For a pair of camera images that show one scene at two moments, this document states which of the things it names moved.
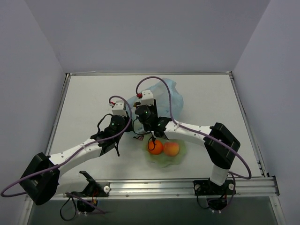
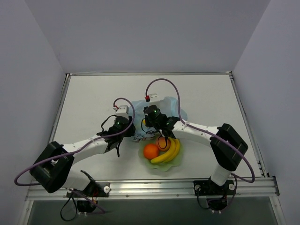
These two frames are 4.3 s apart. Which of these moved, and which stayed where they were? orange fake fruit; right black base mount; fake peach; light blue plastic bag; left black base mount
Moved: fake peach; light blue plastic bag; orange fake fruit
Stayed: left black base mount; right black base mount
